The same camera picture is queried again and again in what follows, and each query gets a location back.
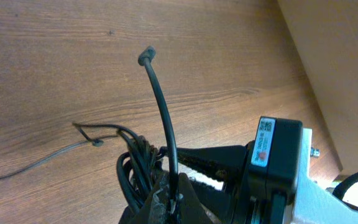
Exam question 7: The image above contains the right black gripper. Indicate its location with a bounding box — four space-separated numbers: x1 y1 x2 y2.
177 116 303 223

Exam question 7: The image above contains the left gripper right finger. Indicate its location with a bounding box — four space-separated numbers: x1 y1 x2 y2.
172 173 213 224

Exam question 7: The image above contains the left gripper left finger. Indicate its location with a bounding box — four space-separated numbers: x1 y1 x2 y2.
118 171 170 224

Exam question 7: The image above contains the thin black usb cable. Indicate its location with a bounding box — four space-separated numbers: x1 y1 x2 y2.
0 123 155 200

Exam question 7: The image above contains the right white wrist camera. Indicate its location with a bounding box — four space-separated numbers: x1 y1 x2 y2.
283 128 358 224

